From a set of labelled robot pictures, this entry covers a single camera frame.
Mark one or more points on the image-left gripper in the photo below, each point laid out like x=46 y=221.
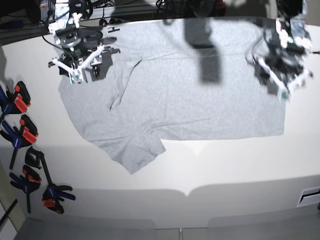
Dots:
x=75 y=54

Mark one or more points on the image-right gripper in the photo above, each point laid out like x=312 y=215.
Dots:
x=288 y=67

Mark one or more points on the grey T-shirt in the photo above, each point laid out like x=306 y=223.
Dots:
x=187 y=80

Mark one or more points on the blue red clamp upper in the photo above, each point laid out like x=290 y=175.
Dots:
x=14 y=103

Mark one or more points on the blue red clamp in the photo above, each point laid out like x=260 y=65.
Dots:
x=29 y=182
x=23 y=137
x=14 y=103

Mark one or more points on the white label black mark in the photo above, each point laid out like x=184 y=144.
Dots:
x=308 y=197

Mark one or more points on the long bar clamp black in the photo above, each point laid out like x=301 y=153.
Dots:
x=54 y=194

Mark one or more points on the black strip left edge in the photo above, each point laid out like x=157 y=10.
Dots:
x=8 y=211

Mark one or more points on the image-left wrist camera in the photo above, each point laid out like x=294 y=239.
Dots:
x=76 y=77

